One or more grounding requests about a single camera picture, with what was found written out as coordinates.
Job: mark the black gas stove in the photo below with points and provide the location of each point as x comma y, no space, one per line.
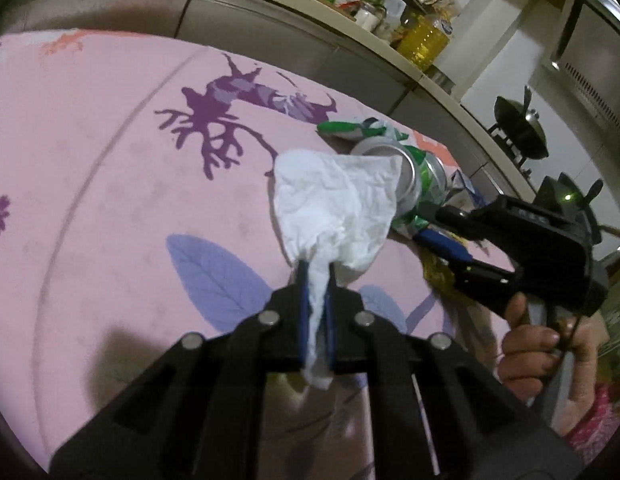
507,149

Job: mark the pink printed tablecloth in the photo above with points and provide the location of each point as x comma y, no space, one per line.
115,160

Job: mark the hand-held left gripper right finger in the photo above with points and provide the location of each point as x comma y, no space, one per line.
331,320

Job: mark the person's right hand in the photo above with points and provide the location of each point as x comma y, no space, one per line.
525,360

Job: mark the black wok with lid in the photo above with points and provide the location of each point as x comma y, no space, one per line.
520,127

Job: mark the yellow cooking oil bottle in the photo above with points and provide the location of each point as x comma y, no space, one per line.
422,42

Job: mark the crushed green drink can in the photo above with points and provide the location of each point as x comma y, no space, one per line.
430,175

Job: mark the stainless range hood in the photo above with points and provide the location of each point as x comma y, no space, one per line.
590,60

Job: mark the yellow crumpled wrapper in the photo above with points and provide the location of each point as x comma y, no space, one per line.
437,272

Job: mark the person's pink patterned clothing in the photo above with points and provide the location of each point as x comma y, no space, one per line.
597,420

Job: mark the glass jar with white contents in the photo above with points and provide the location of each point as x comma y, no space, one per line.
368,16

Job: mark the white plastic bottle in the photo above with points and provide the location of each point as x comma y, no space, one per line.
396,9

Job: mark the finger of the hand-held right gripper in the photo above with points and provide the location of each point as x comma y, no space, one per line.
440,246
460,220

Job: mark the white printed wrapper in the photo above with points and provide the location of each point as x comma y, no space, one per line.
462,187

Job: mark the green white plastic wrapper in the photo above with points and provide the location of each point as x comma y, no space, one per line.
340,129

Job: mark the white paper tissue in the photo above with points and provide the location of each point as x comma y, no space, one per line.
330,200

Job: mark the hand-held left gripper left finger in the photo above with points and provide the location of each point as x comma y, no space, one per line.
303,320

